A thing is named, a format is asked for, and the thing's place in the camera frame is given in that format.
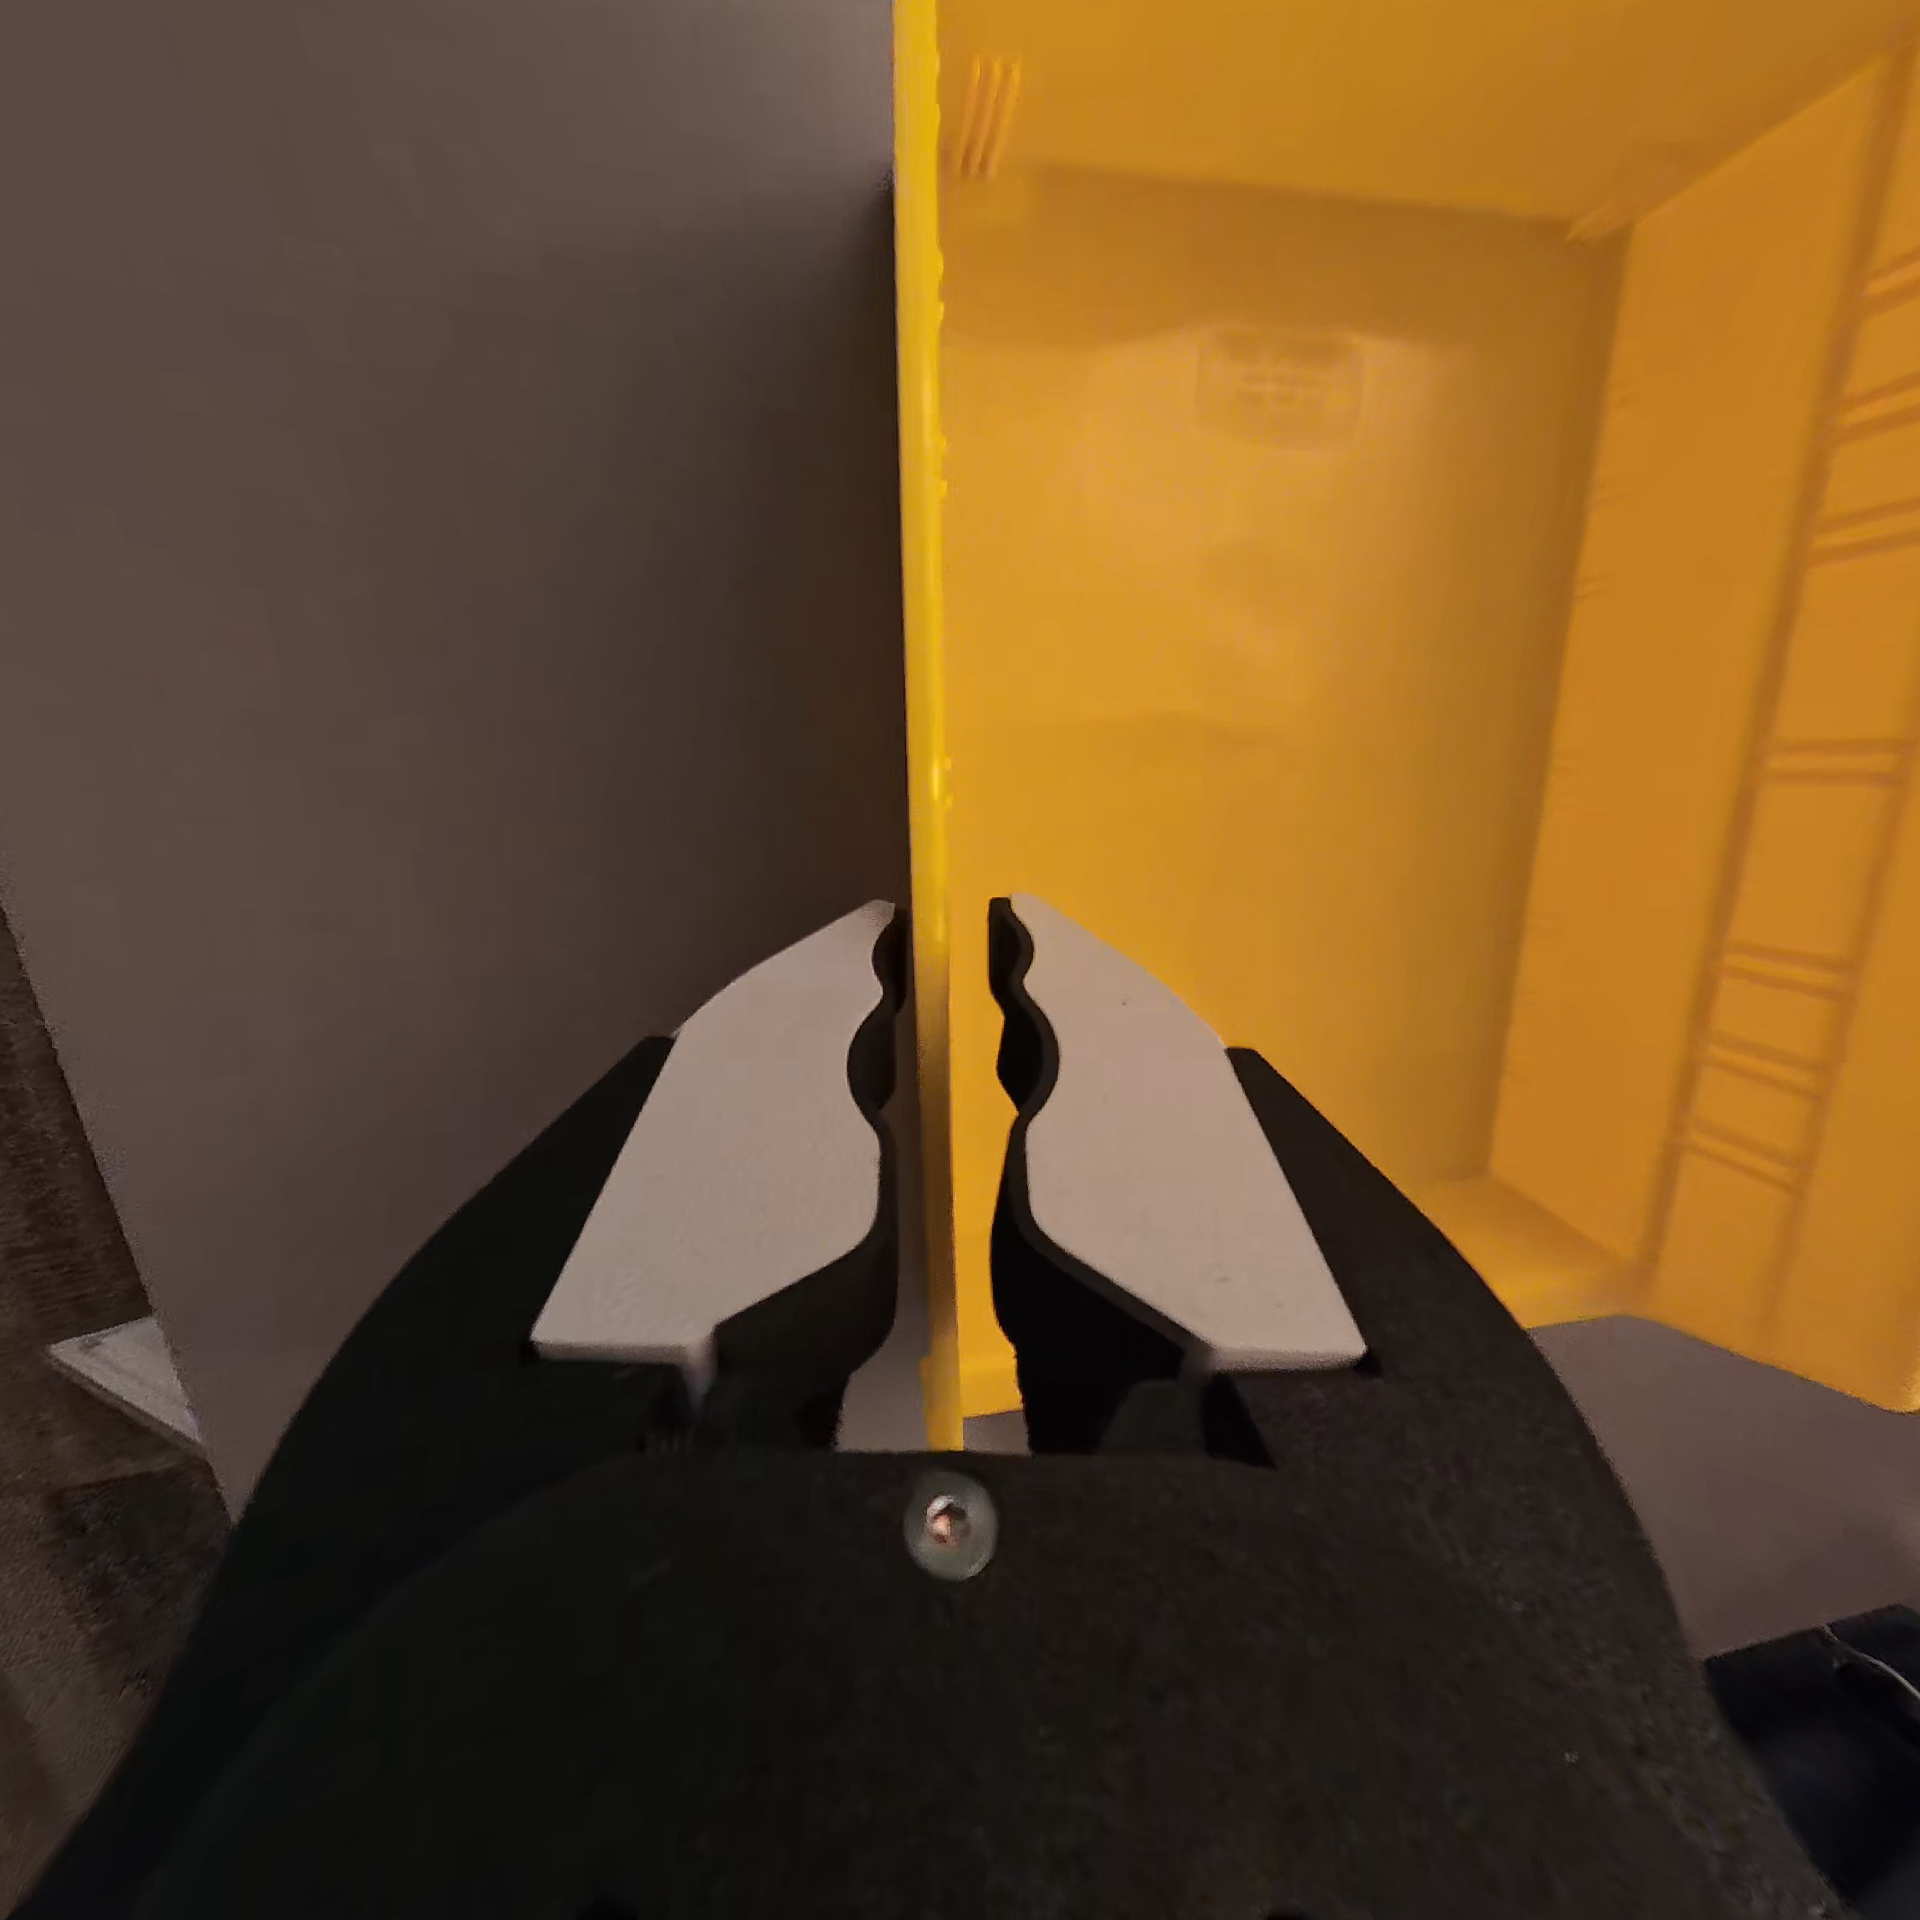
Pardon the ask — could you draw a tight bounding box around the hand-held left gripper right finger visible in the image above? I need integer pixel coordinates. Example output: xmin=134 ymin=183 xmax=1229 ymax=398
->
xmin=988 ymin=894 xmax=1368 ymax=1454

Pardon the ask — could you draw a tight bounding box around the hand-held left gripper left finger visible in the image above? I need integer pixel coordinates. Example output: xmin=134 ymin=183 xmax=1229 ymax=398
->
xmin=527 ymin=900 xmax=913 ymax=1454

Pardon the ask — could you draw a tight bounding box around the yellow plastic bin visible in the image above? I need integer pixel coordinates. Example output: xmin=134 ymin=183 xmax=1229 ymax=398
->
xmin=892 ymin=0 xmax=1920 ymax=1454

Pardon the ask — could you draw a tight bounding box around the thin white cable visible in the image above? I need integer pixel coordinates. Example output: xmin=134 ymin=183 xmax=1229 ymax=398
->
xmin=1822 ymin=1628 xmax=1920 ymax=1705

